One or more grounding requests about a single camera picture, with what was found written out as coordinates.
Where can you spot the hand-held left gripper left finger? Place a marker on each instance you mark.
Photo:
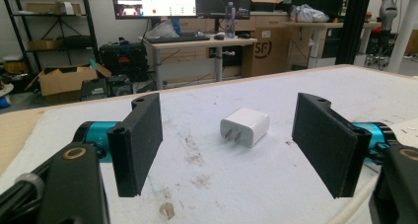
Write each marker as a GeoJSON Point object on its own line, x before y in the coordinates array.
{"type": "Point", "coordinates": [136, 145]}

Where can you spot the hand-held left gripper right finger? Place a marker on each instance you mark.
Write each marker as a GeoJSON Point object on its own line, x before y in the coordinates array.
{"type": "Point", "coordinates": [328, 145]}

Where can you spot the white power adapter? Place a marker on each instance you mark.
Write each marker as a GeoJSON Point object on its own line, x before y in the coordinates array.
{"type": "Point", "coordinates": [247, 125]}

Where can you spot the black equipment case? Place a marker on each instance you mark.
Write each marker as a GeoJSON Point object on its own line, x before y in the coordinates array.
{"type": "Point", "coordinates": [124, 59]}

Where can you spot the wooden desk with metal legs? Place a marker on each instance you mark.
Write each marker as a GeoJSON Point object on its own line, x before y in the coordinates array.
{"type": "Point", "coordinates": [197, 53]}

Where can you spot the large printed cardboard box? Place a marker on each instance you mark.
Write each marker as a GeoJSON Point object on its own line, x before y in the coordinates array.
{"type": "Point", "coordinates": [267, 51]}

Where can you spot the black keyboard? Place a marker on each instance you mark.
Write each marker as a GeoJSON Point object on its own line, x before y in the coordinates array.
{"type": "Point", "coordinates": [177, 39]}

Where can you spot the long wooden desk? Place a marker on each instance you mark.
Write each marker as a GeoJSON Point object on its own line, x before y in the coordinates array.
{"type": "Point", "coordinates": [328, 30]}

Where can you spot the white plastic bag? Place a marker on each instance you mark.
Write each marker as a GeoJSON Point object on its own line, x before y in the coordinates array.
{"type": "Point", "coordinates": [307, 13]}

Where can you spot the black computer mouse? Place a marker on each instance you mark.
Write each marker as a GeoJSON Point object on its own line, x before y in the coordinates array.
{"type": "Point", "coordinates": [219, 36]}

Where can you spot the black metal shelf rack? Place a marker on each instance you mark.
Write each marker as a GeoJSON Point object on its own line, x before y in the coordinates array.
{"type": "Point", "coordinates": [49, 26]}

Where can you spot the plastic water bottle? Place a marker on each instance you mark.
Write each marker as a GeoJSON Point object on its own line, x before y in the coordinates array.
{"type": "Point", "coordinates": [231, 20]}

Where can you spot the small open cardboard box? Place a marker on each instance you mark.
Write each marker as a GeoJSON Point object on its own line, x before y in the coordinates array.
{"type": "Point", "coordinates": [265, 1]}

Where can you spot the dark computer monitor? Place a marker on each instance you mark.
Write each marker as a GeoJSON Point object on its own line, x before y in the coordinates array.
{"type": "Point", "coordinates": [224, 0]}

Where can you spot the black aluminium frame post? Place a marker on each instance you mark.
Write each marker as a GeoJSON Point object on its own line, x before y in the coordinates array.
{"type": "Point", "coordinates": [353, 25]}

